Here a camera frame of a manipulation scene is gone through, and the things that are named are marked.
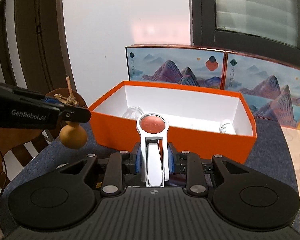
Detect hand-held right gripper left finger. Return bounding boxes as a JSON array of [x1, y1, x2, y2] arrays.
[[59, 146, 142, 197]]

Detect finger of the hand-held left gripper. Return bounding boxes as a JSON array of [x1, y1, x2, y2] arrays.
[[5, 84, 65, 105], [55, 106, 92, 124]]

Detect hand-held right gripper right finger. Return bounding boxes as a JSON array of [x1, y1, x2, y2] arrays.
[[168, 146, 250, 197]]

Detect white stand with red disc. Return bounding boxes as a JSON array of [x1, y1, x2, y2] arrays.
[[136, 113, 170, 188]]

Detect tan gourd with twine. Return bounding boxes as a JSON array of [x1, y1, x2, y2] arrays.
[[53, 76, 88, 151]]

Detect orange cardboard box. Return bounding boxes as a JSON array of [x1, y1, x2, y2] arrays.
[[87, 80, 258, 165]]

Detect clear plastic item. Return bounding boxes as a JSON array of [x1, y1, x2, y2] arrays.
[[121, 106, 144, 119]]

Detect small white bottle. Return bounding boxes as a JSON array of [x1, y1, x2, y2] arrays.
[[218, 120, 237, 135]]

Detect brown wooden chair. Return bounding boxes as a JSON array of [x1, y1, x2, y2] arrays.
[[0, 87, 88, 188]]

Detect dark brown door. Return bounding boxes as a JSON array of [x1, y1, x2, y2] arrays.
[[0, 0, 73, 98]]

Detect mountain print gift box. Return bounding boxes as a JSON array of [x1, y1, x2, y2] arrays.
[[223, 51, 300, 128], [125, 43, 227, 91]]

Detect blue-grey felt mat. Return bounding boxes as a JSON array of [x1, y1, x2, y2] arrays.
[[4, 119, 300, 233]]

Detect cream patterned tablecloth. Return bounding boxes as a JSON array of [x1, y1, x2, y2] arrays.
[[281, 126, 300, 232]]

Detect grey window blinds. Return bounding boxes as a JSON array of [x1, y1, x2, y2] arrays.
[[214, 0, 300, 50]]

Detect dark window frame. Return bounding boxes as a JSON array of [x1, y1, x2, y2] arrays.
[[187, 0, 300, 68]]

